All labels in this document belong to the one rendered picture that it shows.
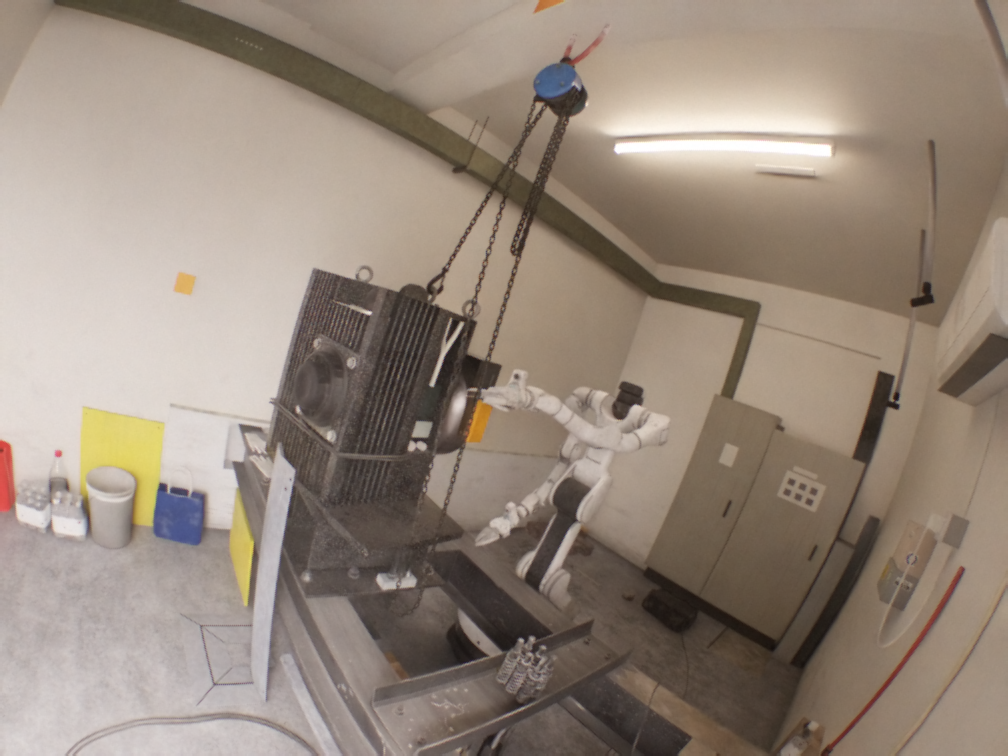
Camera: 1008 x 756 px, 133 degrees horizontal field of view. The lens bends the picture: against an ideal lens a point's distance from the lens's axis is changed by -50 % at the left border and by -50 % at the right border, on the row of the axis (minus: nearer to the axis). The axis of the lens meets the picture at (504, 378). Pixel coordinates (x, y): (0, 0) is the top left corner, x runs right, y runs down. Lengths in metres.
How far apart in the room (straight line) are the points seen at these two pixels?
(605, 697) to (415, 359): 1.36
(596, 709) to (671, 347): 3.38
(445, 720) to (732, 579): 2.96
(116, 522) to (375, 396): 1.64
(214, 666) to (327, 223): 2.23
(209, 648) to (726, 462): 3.61
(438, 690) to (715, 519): 2.93
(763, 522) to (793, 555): 0.37
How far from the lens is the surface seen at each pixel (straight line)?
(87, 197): 2.45
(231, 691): 1.94
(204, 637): 2.12
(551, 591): 2.05
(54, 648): 2.11
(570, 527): 1.98
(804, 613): 3.75
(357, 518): 1.43
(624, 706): 1.68
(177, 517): 2.58
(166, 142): 2.41
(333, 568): 1.56
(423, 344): 1.43
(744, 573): 3.75
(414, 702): 1.20
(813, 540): 3.62
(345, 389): 1.31
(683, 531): 3.86
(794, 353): 3.95
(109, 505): 2.41
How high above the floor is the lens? 1.57
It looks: 5 degrees down
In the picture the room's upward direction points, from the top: 19 degrees clockwise
